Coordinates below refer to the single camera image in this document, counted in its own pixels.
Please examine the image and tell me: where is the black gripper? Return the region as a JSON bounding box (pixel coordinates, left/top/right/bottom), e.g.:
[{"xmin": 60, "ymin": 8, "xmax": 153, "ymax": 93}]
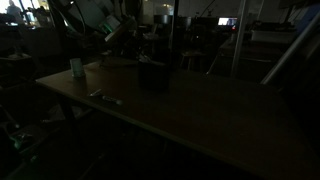
[{"xmin": 128, "ymin": 26, "xmax": 154, "ymax": 58}]

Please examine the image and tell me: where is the black box container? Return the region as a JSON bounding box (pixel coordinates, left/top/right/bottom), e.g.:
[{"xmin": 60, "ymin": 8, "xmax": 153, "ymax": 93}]
[{"xmin": 137, "ymin": 59, "xmax": 170, "ymax": 92}]

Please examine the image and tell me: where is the round stool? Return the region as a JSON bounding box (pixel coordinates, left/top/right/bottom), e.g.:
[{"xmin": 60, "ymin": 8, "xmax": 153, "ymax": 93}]
[{"xmin": 179, "ymin": 49, "xmax": 207, "ymax": 72}]

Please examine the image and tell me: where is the black marker white label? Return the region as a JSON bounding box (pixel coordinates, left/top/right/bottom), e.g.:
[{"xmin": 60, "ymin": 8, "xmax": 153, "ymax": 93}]
[{"xmin": 101, "ymin": 95, "xmax": 123, "ymax": 106}]

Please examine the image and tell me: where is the white cup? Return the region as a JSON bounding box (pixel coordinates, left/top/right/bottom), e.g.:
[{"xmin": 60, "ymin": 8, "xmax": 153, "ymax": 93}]
[{"xmin": 69, "ymin": 57, "xmax": 85, "ymax": 79}]

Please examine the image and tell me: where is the lit monitor screen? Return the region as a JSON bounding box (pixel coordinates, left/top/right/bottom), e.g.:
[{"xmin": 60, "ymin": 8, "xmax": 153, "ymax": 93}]
[{"xmin": 217, "ymin": 17, "xmax": 239, "ymax": 27}]

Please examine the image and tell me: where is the white upright pole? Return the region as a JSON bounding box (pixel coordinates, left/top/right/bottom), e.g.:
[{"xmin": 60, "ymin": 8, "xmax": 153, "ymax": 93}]
[{"xmin": 229, "ymin": 0, "xmax": 250, "ymax": 79}]

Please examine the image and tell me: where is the person in background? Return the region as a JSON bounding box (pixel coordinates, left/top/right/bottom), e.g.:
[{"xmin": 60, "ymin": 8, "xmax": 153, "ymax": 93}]
[{"xmin": 4, "ymin": 0, "xmax": 24, "ymax": 25}]

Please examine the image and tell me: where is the grey slanted metal bar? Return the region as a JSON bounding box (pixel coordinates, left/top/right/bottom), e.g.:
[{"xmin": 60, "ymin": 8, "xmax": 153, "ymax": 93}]
[{"xmin": 260, "ymin": 11, "xmax": 320, "ymax": 86}]

